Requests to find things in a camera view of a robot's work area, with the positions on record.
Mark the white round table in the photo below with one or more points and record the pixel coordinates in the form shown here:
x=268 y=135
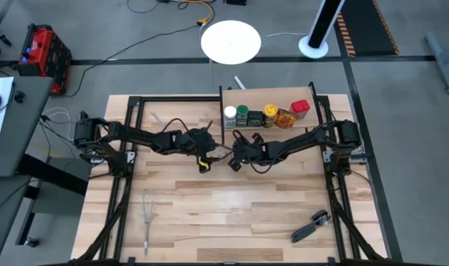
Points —
x=230 y=42

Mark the dark jar yellow lid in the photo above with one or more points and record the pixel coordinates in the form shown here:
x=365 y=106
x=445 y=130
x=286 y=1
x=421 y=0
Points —
x=270 y=111

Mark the black shelf frame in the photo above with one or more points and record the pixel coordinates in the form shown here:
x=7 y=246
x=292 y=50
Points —
x=221 y=96

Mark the black caster wheel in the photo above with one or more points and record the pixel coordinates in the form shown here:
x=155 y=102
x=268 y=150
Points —
x=31 y=242

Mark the black aluminium table frame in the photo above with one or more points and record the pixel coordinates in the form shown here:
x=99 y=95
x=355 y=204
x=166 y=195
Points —
x=173 y=99

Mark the green black pepper tin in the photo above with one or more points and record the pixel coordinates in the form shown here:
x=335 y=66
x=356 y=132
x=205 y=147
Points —
x=254 y=119

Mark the oregano jar green lid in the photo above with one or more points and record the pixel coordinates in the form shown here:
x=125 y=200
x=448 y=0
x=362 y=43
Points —
x=242 y=111

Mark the orange taco seasoning packet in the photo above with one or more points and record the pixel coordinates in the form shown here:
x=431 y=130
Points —
x=286 y=119

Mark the black mat orange striped edge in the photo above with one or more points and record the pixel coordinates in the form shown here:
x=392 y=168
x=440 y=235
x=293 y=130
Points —
x=365 y=29

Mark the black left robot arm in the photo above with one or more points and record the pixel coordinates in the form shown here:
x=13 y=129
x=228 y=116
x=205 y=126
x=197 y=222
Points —
x=136 y=134

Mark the red and black toolbox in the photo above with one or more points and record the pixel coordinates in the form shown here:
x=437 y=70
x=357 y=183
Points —
x=43 y=55

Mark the grey desk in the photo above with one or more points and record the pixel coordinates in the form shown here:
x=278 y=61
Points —
x=3 y=207
x=21 y=129

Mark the bagel sesame seasoning jar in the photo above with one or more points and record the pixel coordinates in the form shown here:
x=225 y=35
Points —
x=230 y=112

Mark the white paper sheet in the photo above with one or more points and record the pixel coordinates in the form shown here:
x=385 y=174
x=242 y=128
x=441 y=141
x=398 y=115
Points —
x=3 y=88

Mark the smoked paprika tin red lid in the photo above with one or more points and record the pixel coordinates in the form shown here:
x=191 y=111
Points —
x=300 y=108

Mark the grey metal stand leg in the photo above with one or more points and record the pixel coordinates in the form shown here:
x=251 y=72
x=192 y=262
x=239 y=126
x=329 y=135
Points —
x=444 y=59

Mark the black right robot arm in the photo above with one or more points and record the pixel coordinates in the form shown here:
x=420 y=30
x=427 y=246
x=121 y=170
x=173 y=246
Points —
x=305 y=138

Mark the thin silver metal rod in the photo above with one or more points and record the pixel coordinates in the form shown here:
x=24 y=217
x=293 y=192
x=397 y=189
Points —
x=157 y=119

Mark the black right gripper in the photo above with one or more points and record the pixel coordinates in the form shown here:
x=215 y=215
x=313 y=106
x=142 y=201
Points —
x=254 y=153

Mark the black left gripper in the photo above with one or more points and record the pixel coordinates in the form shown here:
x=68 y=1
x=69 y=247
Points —
x=198 y=144

